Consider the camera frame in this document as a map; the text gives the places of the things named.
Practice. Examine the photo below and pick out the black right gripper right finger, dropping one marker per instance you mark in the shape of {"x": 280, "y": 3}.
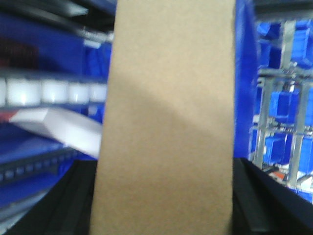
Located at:
{"x": 262, "y": 206}

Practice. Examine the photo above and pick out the white roller track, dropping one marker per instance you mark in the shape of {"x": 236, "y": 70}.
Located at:
{"x": 34, "y": 92}

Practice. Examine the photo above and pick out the blue storage bin rack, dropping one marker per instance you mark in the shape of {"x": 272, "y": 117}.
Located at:
{"x": 281, "y": 142}

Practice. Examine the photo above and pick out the blue shelf panel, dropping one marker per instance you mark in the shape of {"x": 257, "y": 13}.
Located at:
{"x": 246, "y": 73}

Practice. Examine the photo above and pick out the brown cardboard box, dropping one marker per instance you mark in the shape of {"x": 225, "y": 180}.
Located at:
{"x": 166, "y": 157}

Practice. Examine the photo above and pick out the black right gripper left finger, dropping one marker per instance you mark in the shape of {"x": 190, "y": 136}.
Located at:
{"x": 66, "y": 208}

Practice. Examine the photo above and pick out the white box on shelf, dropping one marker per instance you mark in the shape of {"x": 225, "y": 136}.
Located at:
{"x": 65, "y": 126}

